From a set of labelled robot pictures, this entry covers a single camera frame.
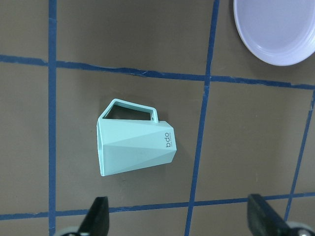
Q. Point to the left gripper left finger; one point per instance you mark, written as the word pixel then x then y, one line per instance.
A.
pixel 96 222

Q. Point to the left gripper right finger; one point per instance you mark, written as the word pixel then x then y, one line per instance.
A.
pixel 263 220

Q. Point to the mint green faceted cup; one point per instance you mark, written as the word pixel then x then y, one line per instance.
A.
pixel 128 144

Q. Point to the lilac plate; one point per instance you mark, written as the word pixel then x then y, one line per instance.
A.
pixel 278 32

